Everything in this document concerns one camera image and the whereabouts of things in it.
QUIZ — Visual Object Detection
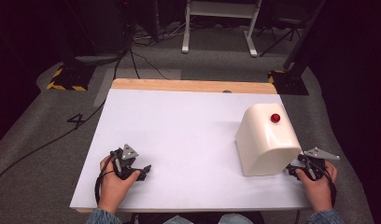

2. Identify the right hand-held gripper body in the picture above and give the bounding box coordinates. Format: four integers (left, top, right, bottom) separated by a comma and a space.
297, 147, 341, 181

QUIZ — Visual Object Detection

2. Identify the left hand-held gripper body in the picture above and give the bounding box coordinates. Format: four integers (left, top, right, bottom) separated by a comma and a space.
109, 143, 141, 181

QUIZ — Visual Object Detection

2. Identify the cream bread box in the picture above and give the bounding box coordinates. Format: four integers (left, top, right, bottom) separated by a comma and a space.
234, 103, 303, 177

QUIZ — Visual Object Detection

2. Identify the person's right hand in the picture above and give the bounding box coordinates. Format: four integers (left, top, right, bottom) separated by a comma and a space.
294, 161, 338, 213

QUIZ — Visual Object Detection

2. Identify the person's left hand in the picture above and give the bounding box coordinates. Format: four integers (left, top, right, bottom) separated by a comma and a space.
97, 155, 141, 216

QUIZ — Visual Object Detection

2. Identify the white table cover sheet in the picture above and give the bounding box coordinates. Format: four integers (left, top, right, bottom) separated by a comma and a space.
69, 88, 312, 211

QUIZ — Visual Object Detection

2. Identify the person's lap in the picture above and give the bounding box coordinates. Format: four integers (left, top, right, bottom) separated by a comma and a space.
129, 211, 266, 224

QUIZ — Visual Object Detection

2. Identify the black stand with striped base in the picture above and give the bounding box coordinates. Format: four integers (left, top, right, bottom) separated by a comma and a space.
267, 0, 328, 96
46, 0, 96, 92

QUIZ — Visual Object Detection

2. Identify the wooden table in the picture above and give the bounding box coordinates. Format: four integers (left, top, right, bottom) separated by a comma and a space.
75, 77, 304, 216

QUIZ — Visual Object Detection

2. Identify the black tripod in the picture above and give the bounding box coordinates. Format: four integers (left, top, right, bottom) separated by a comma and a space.
258, 18, 304, 58

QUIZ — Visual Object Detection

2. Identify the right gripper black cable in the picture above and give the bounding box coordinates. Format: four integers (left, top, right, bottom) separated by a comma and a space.
306, 157, 338, 209

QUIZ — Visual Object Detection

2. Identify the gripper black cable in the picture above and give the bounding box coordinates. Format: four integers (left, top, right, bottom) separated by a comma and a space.
94, 150, 122, 206
306, 157, 338, 209

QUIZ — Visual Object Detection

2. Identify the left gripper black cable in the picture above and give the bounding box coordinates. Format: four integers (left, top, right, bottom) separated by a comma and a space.
94, 150, 122, 206

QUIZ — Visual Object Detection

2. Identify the black floor cable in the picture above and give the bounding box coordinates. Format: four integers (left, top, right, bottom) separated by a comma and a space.
0, 48, 131, 187

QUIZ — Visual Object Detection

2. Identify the white desk frame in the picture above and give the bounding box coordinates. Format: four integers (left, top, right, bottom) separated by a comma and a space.
181, 0, 263, 58

